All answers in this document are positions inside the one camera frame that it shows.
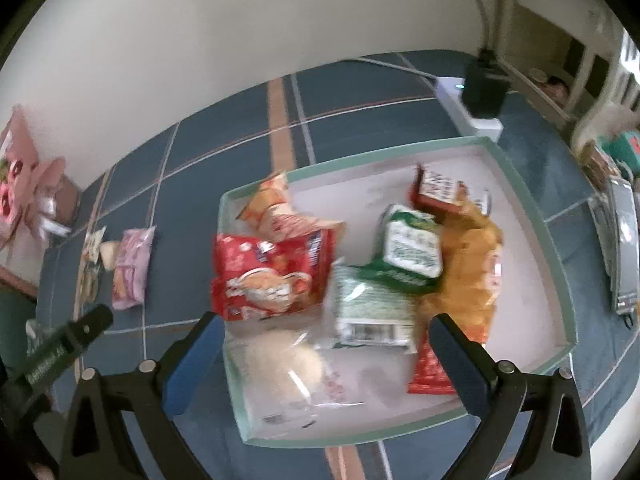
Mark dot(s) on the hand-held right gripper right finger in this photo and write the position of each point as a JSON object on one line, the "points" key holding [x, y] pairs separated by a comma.
{"points": [[460, 365]]}

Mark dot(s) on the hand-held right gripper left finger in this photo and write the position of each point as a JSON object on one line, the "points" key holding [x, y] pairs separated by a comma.
{"points": [[190, 370]]}

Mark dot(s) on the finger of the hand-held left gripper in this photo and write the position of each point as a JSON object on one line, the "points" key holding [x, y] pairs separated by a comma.
{"points": [[95, 322]]}

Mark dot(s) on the red gold-patterned snack packet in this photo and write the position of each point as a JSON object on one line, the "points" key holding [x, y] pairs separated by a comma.
{"points": [[427, 370]]}

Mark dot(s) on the yellow biscuit packet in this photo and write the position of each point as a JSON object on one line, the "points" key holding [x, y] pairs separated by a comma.
{"points": [[465, 280]]}

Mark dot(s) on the clear packet with white cake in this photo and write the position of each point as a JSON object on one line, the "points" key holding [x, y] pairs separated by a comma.
{"points": [[285, 365]]}

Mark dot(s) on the teal-rimmed white tray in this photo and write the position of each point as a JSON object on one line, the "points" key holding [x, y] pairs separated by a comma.
{"points": [[520, 280]]}

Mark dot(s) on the light green snack packet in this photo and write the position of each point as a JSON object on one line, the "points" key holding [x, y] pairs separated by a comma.
{"points": [[365, 305]]}

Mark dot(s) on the red and white snack packet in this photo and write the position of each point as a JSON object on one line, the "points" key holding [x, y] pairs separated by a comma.
{"points": [[260, 280]]}

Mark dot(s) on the dark green snack packet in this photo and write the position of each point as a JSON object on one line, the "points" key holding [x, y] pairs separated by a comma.
{"points": [[410, 250]]}

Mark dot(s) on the small brown-red snack packet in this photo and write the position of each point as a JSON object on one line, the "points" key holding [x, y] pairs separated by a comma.
{"points": [[437, 190]]}

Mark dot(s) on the orange cake roll packet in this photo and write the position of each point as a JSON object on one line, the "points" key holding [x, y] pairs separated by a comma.
{"points": [[265, 205]]}

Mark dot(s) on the pink snack packet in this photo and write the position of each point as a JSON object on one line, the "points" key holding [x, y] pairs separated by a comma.
{"points": [[131, 265]]}

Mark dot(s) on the small cream snack packet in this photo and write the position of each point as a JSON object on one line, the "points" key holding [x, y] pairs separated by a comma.
{"points": [[110, 255]]}

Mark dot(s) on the white floral snack packet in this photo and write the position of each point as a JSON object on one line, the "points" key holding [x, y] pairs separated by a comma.
{"points": [[92, 250]]}

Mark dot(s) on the pink flower bouquet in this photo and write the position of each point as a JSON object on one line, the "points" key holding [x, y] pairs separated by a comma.
{"points": [[20, 160]]}

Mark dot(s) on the blue plaid bedsheet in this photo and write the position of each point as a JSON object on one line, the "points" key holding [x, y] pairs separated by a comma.
{"points": [[210, 160]]}

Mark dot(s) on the silver grey device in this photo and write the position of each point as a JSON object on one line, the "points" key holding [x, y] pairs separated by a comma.
{"points": [[625, 240]]}

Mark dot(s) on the white power strip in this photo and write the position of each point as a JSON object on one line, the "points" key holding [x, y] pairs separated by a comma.
{"points": [[475, 122]]}

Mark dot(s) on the teal box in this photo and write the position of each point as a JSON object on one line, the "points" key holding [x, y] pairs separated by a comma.
{"points": [[627, 147]]}

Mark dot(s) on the black power adapter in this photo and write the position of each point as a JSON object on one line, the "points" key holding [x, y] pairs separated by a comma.
{"points": [[482, 90]]}

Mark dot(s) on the white wooden furniture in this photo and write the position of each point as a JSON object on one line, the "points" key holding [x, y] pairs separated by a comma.
{"points": [[595, 55]]}

